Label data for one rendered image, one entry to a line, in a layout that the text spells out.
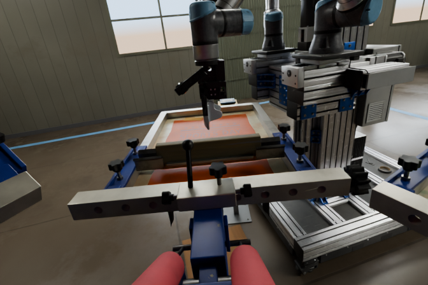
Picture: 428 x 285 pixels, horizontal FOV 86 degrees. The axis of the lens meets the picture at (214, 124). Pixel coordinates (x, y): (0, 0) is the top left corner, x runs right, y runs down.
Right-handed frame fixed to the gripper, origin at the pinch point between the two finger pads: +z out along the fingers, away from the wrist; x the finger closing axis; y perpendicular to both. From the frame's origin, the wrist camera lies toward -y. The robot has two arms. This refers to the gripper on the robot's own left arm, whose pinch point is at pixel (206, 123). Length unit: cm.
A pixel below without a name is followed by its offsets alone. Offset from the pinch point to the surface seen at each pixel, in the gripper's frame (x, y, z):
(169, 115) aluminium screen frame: 58, -23, 15
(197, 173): -3.5, -4.6, 16.6
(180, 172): -2.0, -10.5, 16.7
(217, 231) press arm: -37.2, 1.4, 8.1
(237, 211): 77, 16, 108
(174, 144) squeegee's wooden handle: -0.8, -11.1, 6.4
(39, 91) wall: 339, -300, 38
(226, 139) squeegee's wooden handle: -1.0, 6.3, 6.1
